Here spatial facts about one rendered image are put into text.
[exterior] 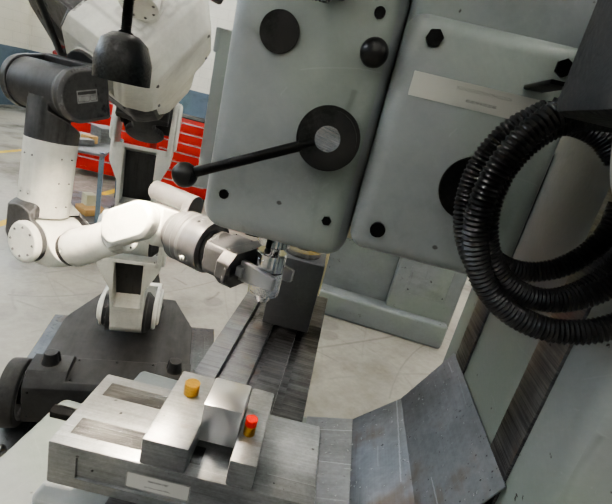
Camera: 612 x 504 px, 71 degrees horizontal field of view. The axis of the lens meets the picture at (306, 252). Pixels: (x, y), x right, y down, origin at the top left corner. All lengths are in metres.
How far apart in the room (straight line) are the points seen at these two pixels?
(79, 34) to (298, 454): 0.82
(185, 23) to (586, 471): 0.95
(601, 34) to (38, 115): 0.83
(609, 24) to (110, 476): 0.68
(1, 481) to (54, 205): 0.50
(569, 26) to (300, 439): 0.61
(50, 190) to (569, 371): 0.86
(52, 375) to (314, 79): 1.19
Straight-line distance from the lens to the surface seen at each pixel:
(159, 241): 0.76
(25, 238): 0.93
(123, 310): 1.54
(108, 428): 0.69
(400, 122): 0.49
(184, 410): 0.66
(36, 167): 0.93
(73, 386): 1.47
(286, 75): 0.52
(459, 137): 0.50
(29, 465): 1.04
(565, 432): 0.56
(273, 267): 0.64
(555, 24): 0.54
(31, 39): 12.21
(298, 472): 0.67
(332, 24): 0.52
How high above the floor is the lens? 1.48
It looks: 18 degrees down
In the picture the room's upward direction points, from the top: 14 degrees clockwise
